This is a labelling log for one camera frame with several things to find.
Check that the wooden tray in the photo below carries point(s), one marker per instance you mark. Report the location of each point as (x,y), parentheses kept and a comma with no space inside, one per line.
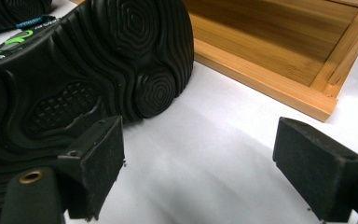
(261,40)

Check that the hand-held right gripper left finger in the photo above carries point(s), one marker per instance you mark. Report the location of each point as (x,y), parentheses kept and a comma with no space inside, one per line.
(96,168)

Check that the black sandal green pattern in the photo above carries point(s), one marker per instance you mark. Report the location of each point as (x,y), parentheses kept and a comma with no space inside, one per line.
(105,56)
(9,12)

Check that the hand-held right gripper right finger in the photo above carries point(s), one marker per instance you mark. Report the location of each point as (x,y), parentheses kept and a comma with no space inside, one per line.
(317,174)

